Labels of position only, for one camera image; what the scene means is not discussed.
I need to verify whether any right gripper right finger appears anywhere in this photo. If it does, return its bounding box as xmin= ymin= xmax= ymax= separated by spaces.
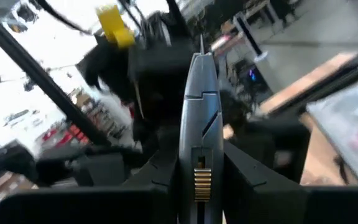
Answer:
xmin=222 ymin=141 xmax=358 ymax=224

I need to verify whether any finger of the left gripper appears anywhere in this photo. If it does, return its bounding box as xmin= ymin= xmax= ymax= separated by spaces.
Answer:
xmin=224 ymin=90 xmax=311 ymax=184

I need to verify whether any red bin shelf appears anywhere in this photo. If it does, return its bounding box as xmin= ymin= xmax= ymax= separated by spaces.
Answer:
xmin=40 ymin=123 xmax=90 ymax=149

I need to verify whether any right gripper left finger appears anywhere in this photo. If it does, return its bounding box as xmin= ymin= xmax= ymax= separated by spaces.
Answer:
xmin=0 ymin=148 xmax=180 ymax=224

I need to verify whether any grey utility knife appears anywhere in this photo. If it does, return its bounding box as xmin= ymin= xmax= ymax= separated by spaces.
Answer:
xmin=178 ymin=33 xmax=225 ymax=224

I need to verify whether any clear plastic zip pouch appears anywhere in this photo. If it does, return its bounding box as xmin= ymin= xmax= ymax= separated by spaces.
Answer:
xmin=306 ymin=74 xmax=358 ymax=187

